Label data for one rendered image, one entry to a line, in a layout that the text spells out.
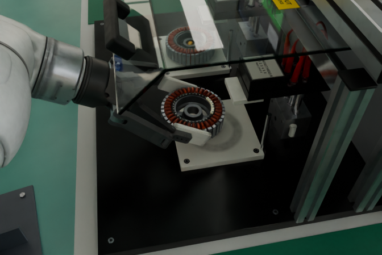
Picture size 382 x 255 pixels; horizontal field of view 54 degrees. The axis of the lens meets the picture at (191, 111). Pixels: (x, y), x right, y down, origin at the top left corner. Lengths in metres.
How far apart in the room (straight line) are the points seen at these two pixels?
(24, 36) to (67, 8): 2.19
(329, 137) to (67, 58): 0.36
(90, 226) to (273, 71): 0.39
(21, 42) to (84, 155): 0.29
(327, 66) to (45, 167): 1.42
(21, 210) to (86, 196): 0.95
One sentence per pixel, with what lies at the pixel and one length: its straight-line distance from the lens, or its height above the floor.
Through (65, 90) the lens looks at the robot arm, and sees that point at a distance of 0.56.
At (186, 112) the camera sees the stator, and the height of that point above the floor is 0.84.
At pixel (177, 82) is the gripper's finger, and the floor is 0.86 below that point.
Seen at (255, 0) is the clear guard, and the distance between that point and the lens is 0.52.
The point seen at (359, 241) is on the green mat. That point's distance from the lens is 0.68.
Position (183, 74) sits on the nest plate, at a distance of 0.83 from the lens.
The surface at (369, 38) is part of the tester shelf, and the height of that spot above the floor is 1.10.
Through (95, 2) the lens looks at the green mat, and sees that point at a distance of 1.18.
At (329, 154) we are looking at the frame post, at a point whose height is 0.94.
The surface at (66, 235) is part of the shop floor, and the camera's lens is 1.53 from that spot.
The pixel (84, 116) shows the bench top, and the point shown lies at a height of 0.75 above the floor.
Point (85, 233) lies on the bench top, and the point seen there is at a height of 0.75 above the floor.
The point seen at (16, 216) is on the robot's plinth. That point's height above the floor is 0.02.
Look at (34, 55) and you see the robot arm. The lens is 0.54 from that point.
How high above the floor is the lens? 1.31
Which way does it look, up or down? 46 degrees down
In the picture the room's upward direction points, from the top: straight up
